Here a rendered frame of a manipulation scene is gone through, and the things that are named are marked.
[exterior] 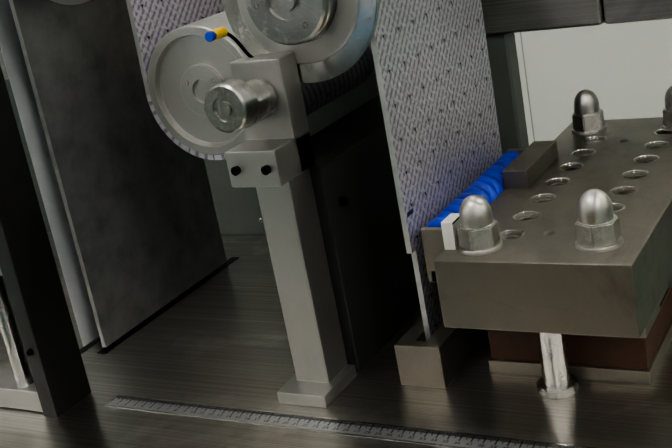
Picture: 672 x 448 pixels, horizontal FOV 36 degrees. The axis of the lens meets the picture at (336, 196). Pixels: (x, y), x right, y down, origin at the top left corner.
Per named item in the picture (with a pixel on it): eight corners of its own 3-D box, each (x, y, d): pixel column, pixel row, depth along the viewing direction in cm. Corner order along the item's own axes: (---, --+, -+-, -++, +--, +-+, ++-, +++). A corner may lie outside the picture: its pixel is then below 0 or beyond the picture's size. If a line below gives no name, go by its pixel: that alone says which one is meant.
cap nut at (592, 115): (567, 135, 112) (562, 95, 111) (577, 126, 115) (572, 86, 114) (601, 134, 110) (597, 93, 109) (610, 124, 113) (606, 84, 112)
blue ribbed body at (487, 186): (423, 258, 91) (417, 221, 90) (505, 178, 109) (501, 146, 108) (460, 259, 90) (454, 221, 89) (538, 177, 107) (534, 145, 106)
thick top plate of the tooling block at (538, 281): (443, 327, 86) (432, 259, 85) (578, 171, 119) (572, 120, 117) (639, 339, 78) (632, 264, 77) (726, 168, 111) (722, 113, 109)
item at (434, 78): (406, 253, 90) (370, 41, 85) (499, 166, 109) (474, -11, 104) (412, 253, 90) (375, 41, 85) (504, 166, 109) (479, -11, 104)
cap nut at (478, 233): (451, 255, 85) (443, 203, 84) (467, 238, 88) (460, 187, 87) (493, 256, 83) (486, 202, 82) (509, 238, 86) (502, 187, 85)
